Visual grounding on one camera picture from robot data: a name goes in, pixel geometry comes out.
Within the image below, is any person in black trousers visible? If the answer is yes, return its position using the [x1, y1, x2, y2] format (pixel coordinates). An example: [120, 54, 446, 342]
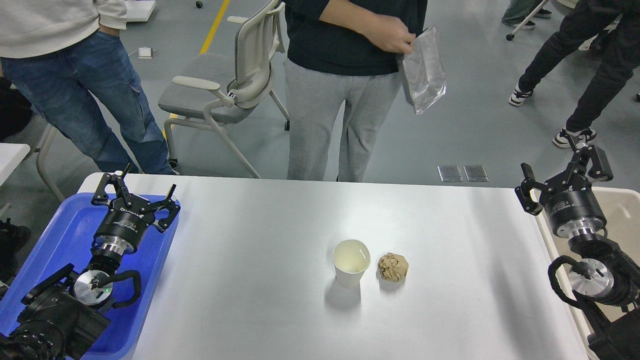
[508, 0, 640, 149]

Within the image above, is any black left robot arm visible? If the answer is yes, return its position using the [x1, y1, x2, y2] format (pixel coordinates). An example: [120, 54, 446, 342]
[1, 173, 182, 360]

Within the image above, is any white paper cup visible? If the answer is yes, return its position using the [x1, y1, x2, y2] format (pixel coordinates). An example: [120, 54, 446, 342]
[332, 239, 371, 289]

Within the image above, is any left metal floor plate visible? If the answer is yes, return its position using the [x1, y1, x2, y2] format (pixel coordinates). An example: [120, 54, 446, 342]
[437, 165, 463, 183]

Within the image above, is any small white floor adapter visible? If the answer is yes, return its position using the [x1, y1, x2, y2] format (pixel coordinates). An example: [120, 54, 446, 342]
[137, 47, 153, 59]

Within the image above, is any white chair leg with caster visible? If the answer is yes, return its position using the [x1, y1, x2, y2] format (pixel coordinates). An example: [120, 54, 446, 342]
[505, 0, 548, 41]

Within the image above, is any beige plastic bin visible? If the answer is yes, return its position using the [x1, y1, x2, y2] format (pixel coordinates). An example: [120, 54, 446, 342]
[535, 186, 640, 360]

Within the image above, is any right metal floor plate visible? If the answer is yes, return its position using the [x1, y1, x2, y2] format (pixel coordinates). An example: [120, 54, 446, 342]
[462, 165, 490, 183]

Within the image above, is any white side table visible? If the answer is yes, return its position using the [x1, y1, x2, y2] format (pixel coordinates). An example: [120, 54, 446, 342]
[1, 123, 66, 203]

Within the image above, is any clear plastic bag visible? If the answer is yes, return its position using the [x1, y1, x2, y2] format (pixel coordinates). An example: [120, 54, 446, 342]
[397, 26, 447, 115]

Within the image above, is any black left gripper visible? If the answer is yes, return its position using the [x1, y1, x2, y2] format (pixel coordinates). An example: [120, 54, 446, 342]
[91, 163, 181, 255]

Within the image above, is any white box on floor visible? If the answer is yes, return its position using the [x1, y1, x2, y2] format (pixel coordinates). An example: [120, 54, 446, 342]
[125, 0, 156, 23]

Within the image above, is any crumpled brown paper ball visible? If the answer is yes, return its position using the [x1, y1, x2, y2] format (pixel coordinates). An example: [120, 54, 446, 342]
[377, 253, 409, 283]

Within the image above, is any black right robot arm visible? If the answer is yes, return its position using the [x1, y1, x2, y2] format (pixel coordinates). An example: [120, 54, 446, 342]
[514, 145, 640, 360]

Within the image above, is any person in blue jeans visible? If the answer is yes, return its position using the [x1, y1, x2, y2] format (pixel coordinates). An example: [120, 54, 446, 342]
[0, 0, 175, 175]

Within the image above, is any metal floor plate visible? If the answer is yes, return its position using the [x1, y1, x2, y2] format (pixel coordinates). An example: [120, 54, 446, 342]
[462, 165, 490, 183]
[437, 165, 463, 183]

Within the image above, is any grey office chair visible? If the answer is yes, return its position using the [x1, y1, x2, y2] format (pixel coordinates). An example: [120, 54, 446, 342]
[158, 0, 290, 179]

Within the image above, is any person in black sweater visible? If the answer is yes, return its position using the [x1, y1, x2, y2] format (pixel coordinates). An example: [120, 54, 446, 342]
[283, 0, 428, 182]

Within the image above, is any blue plastic tray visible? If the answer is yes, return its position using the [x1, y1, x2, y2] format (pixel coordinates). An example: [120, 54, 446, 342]
[0, 193, 180, 360]

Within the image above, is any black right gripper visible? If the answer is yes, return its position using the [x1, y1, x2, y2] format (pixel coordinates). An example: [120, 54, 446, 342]
[515, 144, 614, 239]

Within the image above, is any person's foot far background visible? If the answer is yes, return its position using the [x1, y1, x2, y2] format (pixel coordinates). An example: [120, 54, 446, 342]
[501, 0, 552, 30]

